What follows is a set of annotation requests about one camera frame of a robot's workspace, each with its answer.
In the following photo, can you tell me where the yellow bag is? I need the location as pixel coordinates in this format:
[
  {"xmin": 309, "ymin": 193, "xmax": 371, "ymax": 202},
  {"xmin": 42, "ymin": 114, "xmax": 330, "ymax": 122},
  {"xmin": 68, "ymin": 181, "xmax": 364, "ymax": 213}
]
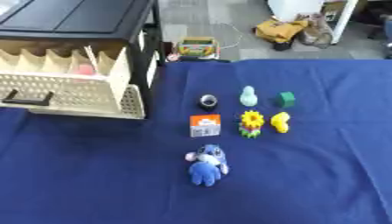
[{"xmin": 252, "ymin": 18, "xmax": 312, "ymax": 44}]

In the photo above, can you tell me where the white cabinet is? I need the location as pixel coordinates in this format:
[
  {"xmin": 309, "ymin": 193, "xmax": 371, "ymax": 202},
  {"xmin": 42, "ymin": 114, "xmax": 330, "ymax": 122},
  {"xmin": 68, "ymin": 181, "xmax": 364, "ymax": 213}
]
[{"xmin": 266, "ymin": 0, "xmax": 361, "ymax": 46}]

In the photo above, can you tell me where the black drawer handle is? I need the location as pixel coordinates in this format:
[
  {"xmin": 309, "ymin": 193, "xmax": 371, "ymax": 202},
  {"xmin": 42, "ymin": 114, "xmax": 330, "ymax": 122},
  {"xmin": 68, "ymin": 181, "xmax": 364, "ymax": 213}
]
[{"xmin": 0, "ymin": 88, "xmax": 55, "ymax": 107}]

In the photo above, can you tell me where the orange and white box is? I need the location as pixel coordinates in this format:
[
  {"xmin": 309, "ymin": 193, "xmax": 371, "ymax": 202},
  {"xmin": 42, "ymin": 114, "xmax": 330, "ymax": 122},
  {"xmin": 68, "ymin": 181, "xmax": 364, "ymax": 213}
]
[{"xmin": 188, "ymin": 114, "xmax": 224, "ymax": 138}]

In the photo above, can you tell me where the pink item in drawer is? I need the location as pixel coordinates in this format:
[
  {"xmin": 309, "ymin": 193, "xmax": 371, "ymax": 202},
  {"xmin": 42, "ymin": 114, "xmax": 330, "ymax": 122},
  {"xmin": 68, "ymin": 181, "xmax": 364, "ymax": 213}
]
[{"xmin": 74, "ymin": 64, "xmax": 98, "ymax": 77}]

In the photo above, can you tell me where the colourful box on floor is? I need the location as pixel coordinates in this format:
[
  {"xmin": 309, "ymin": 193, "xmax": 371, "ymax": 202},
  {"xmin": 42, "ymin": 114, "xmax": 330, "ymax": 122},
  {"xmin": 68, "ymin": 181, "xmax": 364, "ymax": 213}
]
[{"xmin": 174, "ymin": 36, "xmax": 222, "ymax": 58}]

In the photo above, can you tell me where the yellow toy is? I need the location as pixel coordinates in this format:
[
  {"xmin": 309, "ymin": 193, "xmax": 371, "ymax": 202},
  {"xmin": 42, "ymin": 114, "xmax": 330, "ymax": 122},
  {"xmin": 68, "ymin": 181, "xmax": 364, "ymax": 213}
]
[{"xmin": 269, "ymin": 111, "xmax": 293, "ymax": 134}]

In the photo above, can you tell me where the stacked colourful gear toy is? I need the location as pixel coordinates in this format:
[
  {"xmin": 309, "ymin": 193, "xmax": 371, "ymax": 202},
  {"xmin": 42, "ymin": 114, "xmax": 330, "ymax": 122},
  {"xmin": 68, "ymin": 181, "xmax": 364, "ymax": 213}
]
[{"xmin": 237, "ymin": 109, "xmax": 267, "ymax": 139}]

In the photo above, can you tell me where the black cabinet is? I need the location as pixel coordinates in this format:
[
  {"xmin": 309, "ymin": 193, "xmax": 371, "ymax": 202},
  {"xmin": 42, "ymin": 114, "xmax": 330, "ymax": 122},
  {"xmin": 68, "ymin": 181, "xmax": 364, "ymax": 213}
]
[{"xmin": 0, "ymin": 0, "xmax": 165, "ymax": 119}]

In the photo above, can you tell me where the white cable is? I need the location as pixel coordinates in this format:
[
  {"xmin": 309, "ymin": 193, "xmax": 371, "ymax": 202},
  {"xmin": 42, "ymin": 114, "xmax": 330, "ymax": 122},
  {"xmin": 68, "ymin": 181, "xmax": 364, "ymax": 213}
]
[{"xmin": 217, "ymin": 22, "xmax": 245, "ymax": 50}]

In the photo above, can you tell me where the pale green pear toy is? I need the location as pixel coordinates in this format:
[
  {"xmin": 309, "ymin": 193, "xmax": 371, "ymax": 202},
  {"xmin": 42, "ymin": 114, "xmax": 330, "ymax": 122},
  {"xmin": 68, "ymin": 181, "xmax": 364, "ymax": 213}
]
[{"xmin": 239, "ymin": 85, "xmax": 261, "ymax": 108}]

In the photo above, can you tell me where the green block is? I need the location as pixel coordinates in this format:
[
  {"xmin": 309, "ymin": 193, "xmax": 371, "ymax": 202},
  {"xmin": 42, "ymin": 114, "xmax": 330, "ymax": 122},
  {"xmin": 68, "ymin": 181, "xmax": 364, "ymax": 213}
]
[{"xmin": 276, "ymin": 91, "xmax": 298, "ymax": 109}]

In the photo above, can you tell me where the black tape roll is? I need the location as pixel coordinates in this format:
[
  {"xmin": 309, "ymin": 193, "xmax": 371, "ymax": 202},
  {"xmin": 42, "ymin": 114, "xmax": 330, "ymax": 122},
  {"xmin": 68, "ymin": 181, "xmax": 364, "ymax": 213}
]
[{"xmin": 197, "ymin": 94, "xmax": 221, "ymax": 112}]

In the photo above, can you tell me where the tan bag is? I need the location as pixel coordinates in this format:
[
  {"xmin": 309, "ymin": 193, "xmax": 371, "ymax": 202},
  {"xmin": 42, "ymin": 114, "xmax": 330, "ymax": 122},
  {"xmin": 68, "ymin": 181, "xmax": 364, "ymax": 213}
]
[{"xmin": 295, "ymin": 13, "xmax": 336, "ymax": 50}]

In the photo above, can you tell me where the blue soft toy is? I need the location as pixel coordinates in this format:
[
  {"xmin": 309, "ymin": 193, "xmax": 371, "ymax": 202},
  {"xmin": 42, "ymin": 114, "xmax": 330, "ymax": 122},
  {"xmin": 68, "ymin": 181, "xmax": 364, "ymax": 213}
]
[{"xmin": 184, "ymin": 143, "xmax": 232, "ymax": 187}]

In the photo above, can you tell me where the pale compartment drawer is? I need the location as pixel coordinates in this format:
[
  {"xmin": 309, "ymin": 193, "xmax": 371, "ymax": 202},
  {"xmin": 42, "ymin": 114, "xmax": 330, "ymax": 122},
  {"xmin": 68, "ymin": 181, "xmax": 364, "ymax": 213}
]
[{"xmin": 0, "ymin": 45, "xmax": 147, "ymax": 120}]

